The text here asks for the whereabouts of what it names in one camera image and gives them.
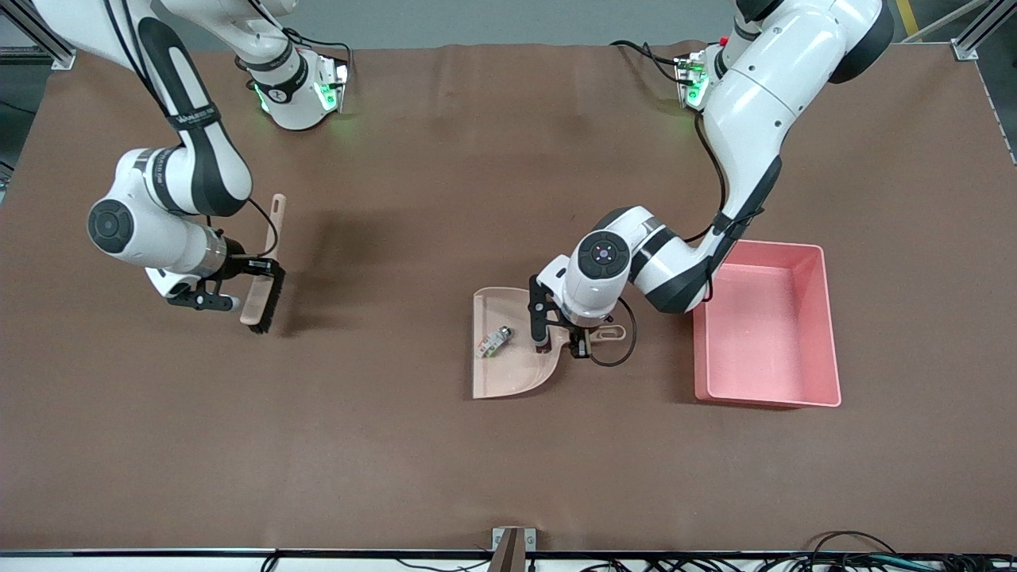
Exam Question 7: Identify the beige hand brush black bristles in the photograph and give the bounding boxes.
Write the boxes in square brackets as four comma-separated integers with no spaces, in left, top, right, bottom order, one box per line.
[240,193,288,334]

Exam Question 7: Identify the beige plastic dustpan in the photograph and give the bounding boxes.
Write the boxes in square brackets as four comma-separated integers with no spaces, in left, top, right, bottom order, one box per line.
[472,287,626,400]

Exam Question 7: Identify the white green electronic component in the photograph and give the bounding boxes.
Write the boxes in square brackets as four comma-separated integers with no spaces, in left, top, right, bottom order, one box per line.
[476,326,514,360]

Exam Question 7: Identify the pink plastic bin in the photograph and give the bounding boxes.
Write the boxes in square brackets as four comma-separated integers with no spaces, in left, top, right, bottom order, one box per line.
[694,240,842,408]

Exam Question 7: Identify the brown table mat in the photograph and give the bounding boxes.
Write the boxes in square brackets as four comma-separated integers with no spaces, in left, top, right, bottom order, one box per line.
[0,44,1017,553]

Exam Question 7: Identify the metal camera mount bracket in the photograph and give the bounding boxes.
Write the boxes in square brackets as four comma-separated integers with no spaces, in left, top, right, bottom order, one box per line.
[489,527,537,572]

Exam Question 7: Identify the black base power cable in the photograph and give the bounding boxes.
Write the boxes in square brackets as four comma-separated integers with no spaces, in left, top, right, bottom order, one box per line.
[610,40,692,84]
[282,28,354,80]

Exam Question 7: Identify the aluminium frame profile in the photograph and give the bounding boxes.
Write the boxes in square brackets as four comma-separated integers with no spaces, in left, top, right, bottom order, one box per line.
[0,0,108,71]
[952,0,1017,63]

